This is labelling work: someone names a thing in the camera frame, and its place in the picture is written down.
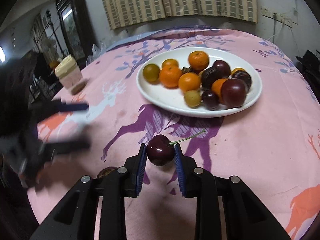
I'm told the dark red cherry with stem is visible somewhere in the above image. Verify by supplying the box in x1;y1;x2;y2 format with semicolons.
146;129;205;166

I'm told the dark red plum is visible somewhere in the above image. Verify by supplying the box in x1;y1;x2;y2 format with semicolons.
221;79;247;108

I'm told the greenish yellow citrus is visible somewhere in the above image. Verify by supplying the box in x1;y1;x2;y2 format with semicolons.
143;64;160;83

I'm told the large orange tangerine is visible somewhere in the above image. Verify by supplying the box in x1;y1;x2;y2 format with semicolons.
188;51;209;71

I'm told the dark brown water chestnut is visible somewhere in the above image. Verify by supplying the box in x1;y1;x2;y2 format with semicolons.
201;67;222;89
97;166;117;179

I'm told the pink cup with lid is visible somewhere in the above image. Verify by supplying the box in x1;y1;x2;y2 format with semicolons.
54;55;86;95

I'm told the white oval plate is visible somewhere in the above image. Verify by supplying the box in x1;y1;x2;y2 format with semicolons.
136;47;263;118

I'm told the small yellow-green kumquat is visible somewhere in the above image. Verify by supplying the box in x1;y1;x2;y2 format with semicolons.
184;90;201;108

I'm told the small orange kumquat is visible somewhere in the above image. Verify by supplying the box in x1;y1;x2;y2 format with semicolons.
178;73;201;93

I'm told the pink deer print tablecloth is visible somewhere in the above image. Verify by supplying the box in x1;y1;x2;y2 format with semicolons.
28;27;319;239

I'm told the orange mandarin with stem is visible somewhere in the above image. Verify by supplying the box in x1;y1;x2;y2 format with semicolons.
159;65;182;88

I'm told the dark framed cabinet door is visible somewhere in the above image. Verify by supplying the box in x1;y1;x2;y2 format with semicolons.
56;0;95;68

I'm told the small orange mandarin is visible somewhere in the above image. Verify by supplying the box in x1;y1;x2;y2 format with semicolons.
162;59;179;68

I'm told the wall power strip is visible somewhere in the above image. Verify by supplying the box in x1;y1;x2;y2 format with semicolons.
260;7;298;28

